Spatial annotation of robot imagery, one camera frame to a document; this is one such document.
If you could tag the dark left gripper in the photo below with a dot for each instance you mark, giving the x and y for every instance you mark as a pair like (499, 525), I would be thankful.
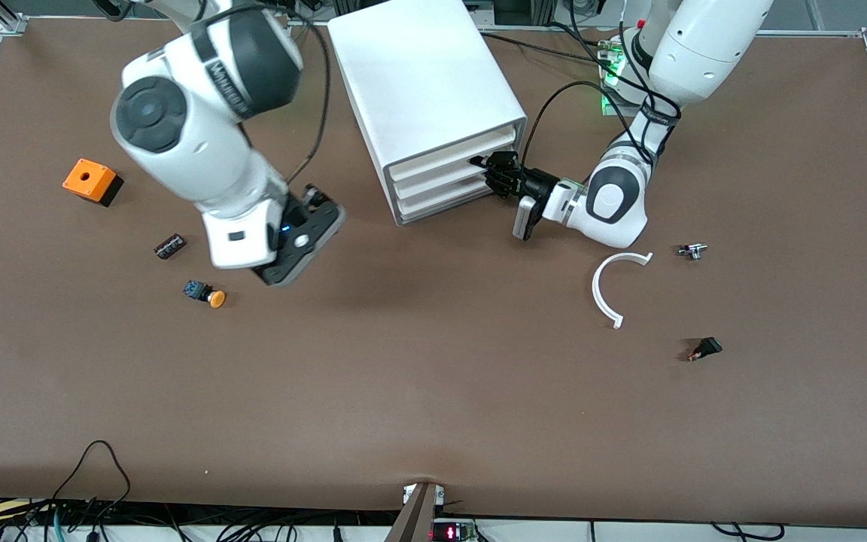
(536, 182)

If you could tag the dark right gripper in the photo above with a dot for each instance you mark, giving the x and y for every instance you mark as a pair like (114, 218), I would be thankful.
(305, 202)

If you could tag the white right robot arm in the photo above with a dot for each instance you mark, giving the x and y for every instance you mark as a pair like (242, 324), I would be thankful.
(177, 143)

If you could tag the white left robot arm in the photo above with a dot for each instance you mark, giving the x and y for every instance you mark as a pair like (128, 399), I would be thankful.
(704, 45)

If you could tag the yellow mushroom push button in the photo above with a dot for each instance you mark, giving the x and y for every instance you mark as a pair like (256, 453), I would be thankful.
(215, 299)

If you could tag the black square push button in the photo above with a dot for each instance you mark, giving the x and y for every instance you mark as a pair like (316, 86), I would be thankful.
(708, 347)

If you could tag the black cylindrical capacitor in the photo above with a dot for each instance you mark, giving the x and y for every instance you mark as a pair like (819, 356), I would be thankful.
(169, 247)

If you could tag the chrome valve fitting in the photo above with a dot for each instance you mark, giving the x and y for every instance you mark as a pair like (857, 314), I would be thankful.
(693, 251)

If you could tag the orange box with black base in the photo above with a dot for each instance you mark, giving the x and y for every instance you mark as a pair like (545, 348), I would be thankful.
(87, 179)

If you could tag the small red digit display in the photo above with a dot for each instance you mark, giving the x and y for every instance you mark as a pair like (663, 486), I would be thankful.
(452, 533)

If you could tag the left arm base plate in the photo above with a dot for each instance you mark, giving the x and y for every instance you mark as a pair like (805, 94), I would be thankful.
(618, 83)

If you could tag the white semicircular bracket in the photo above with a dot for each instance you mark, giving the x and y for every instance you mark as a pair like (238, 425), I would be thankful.
(597, 290)

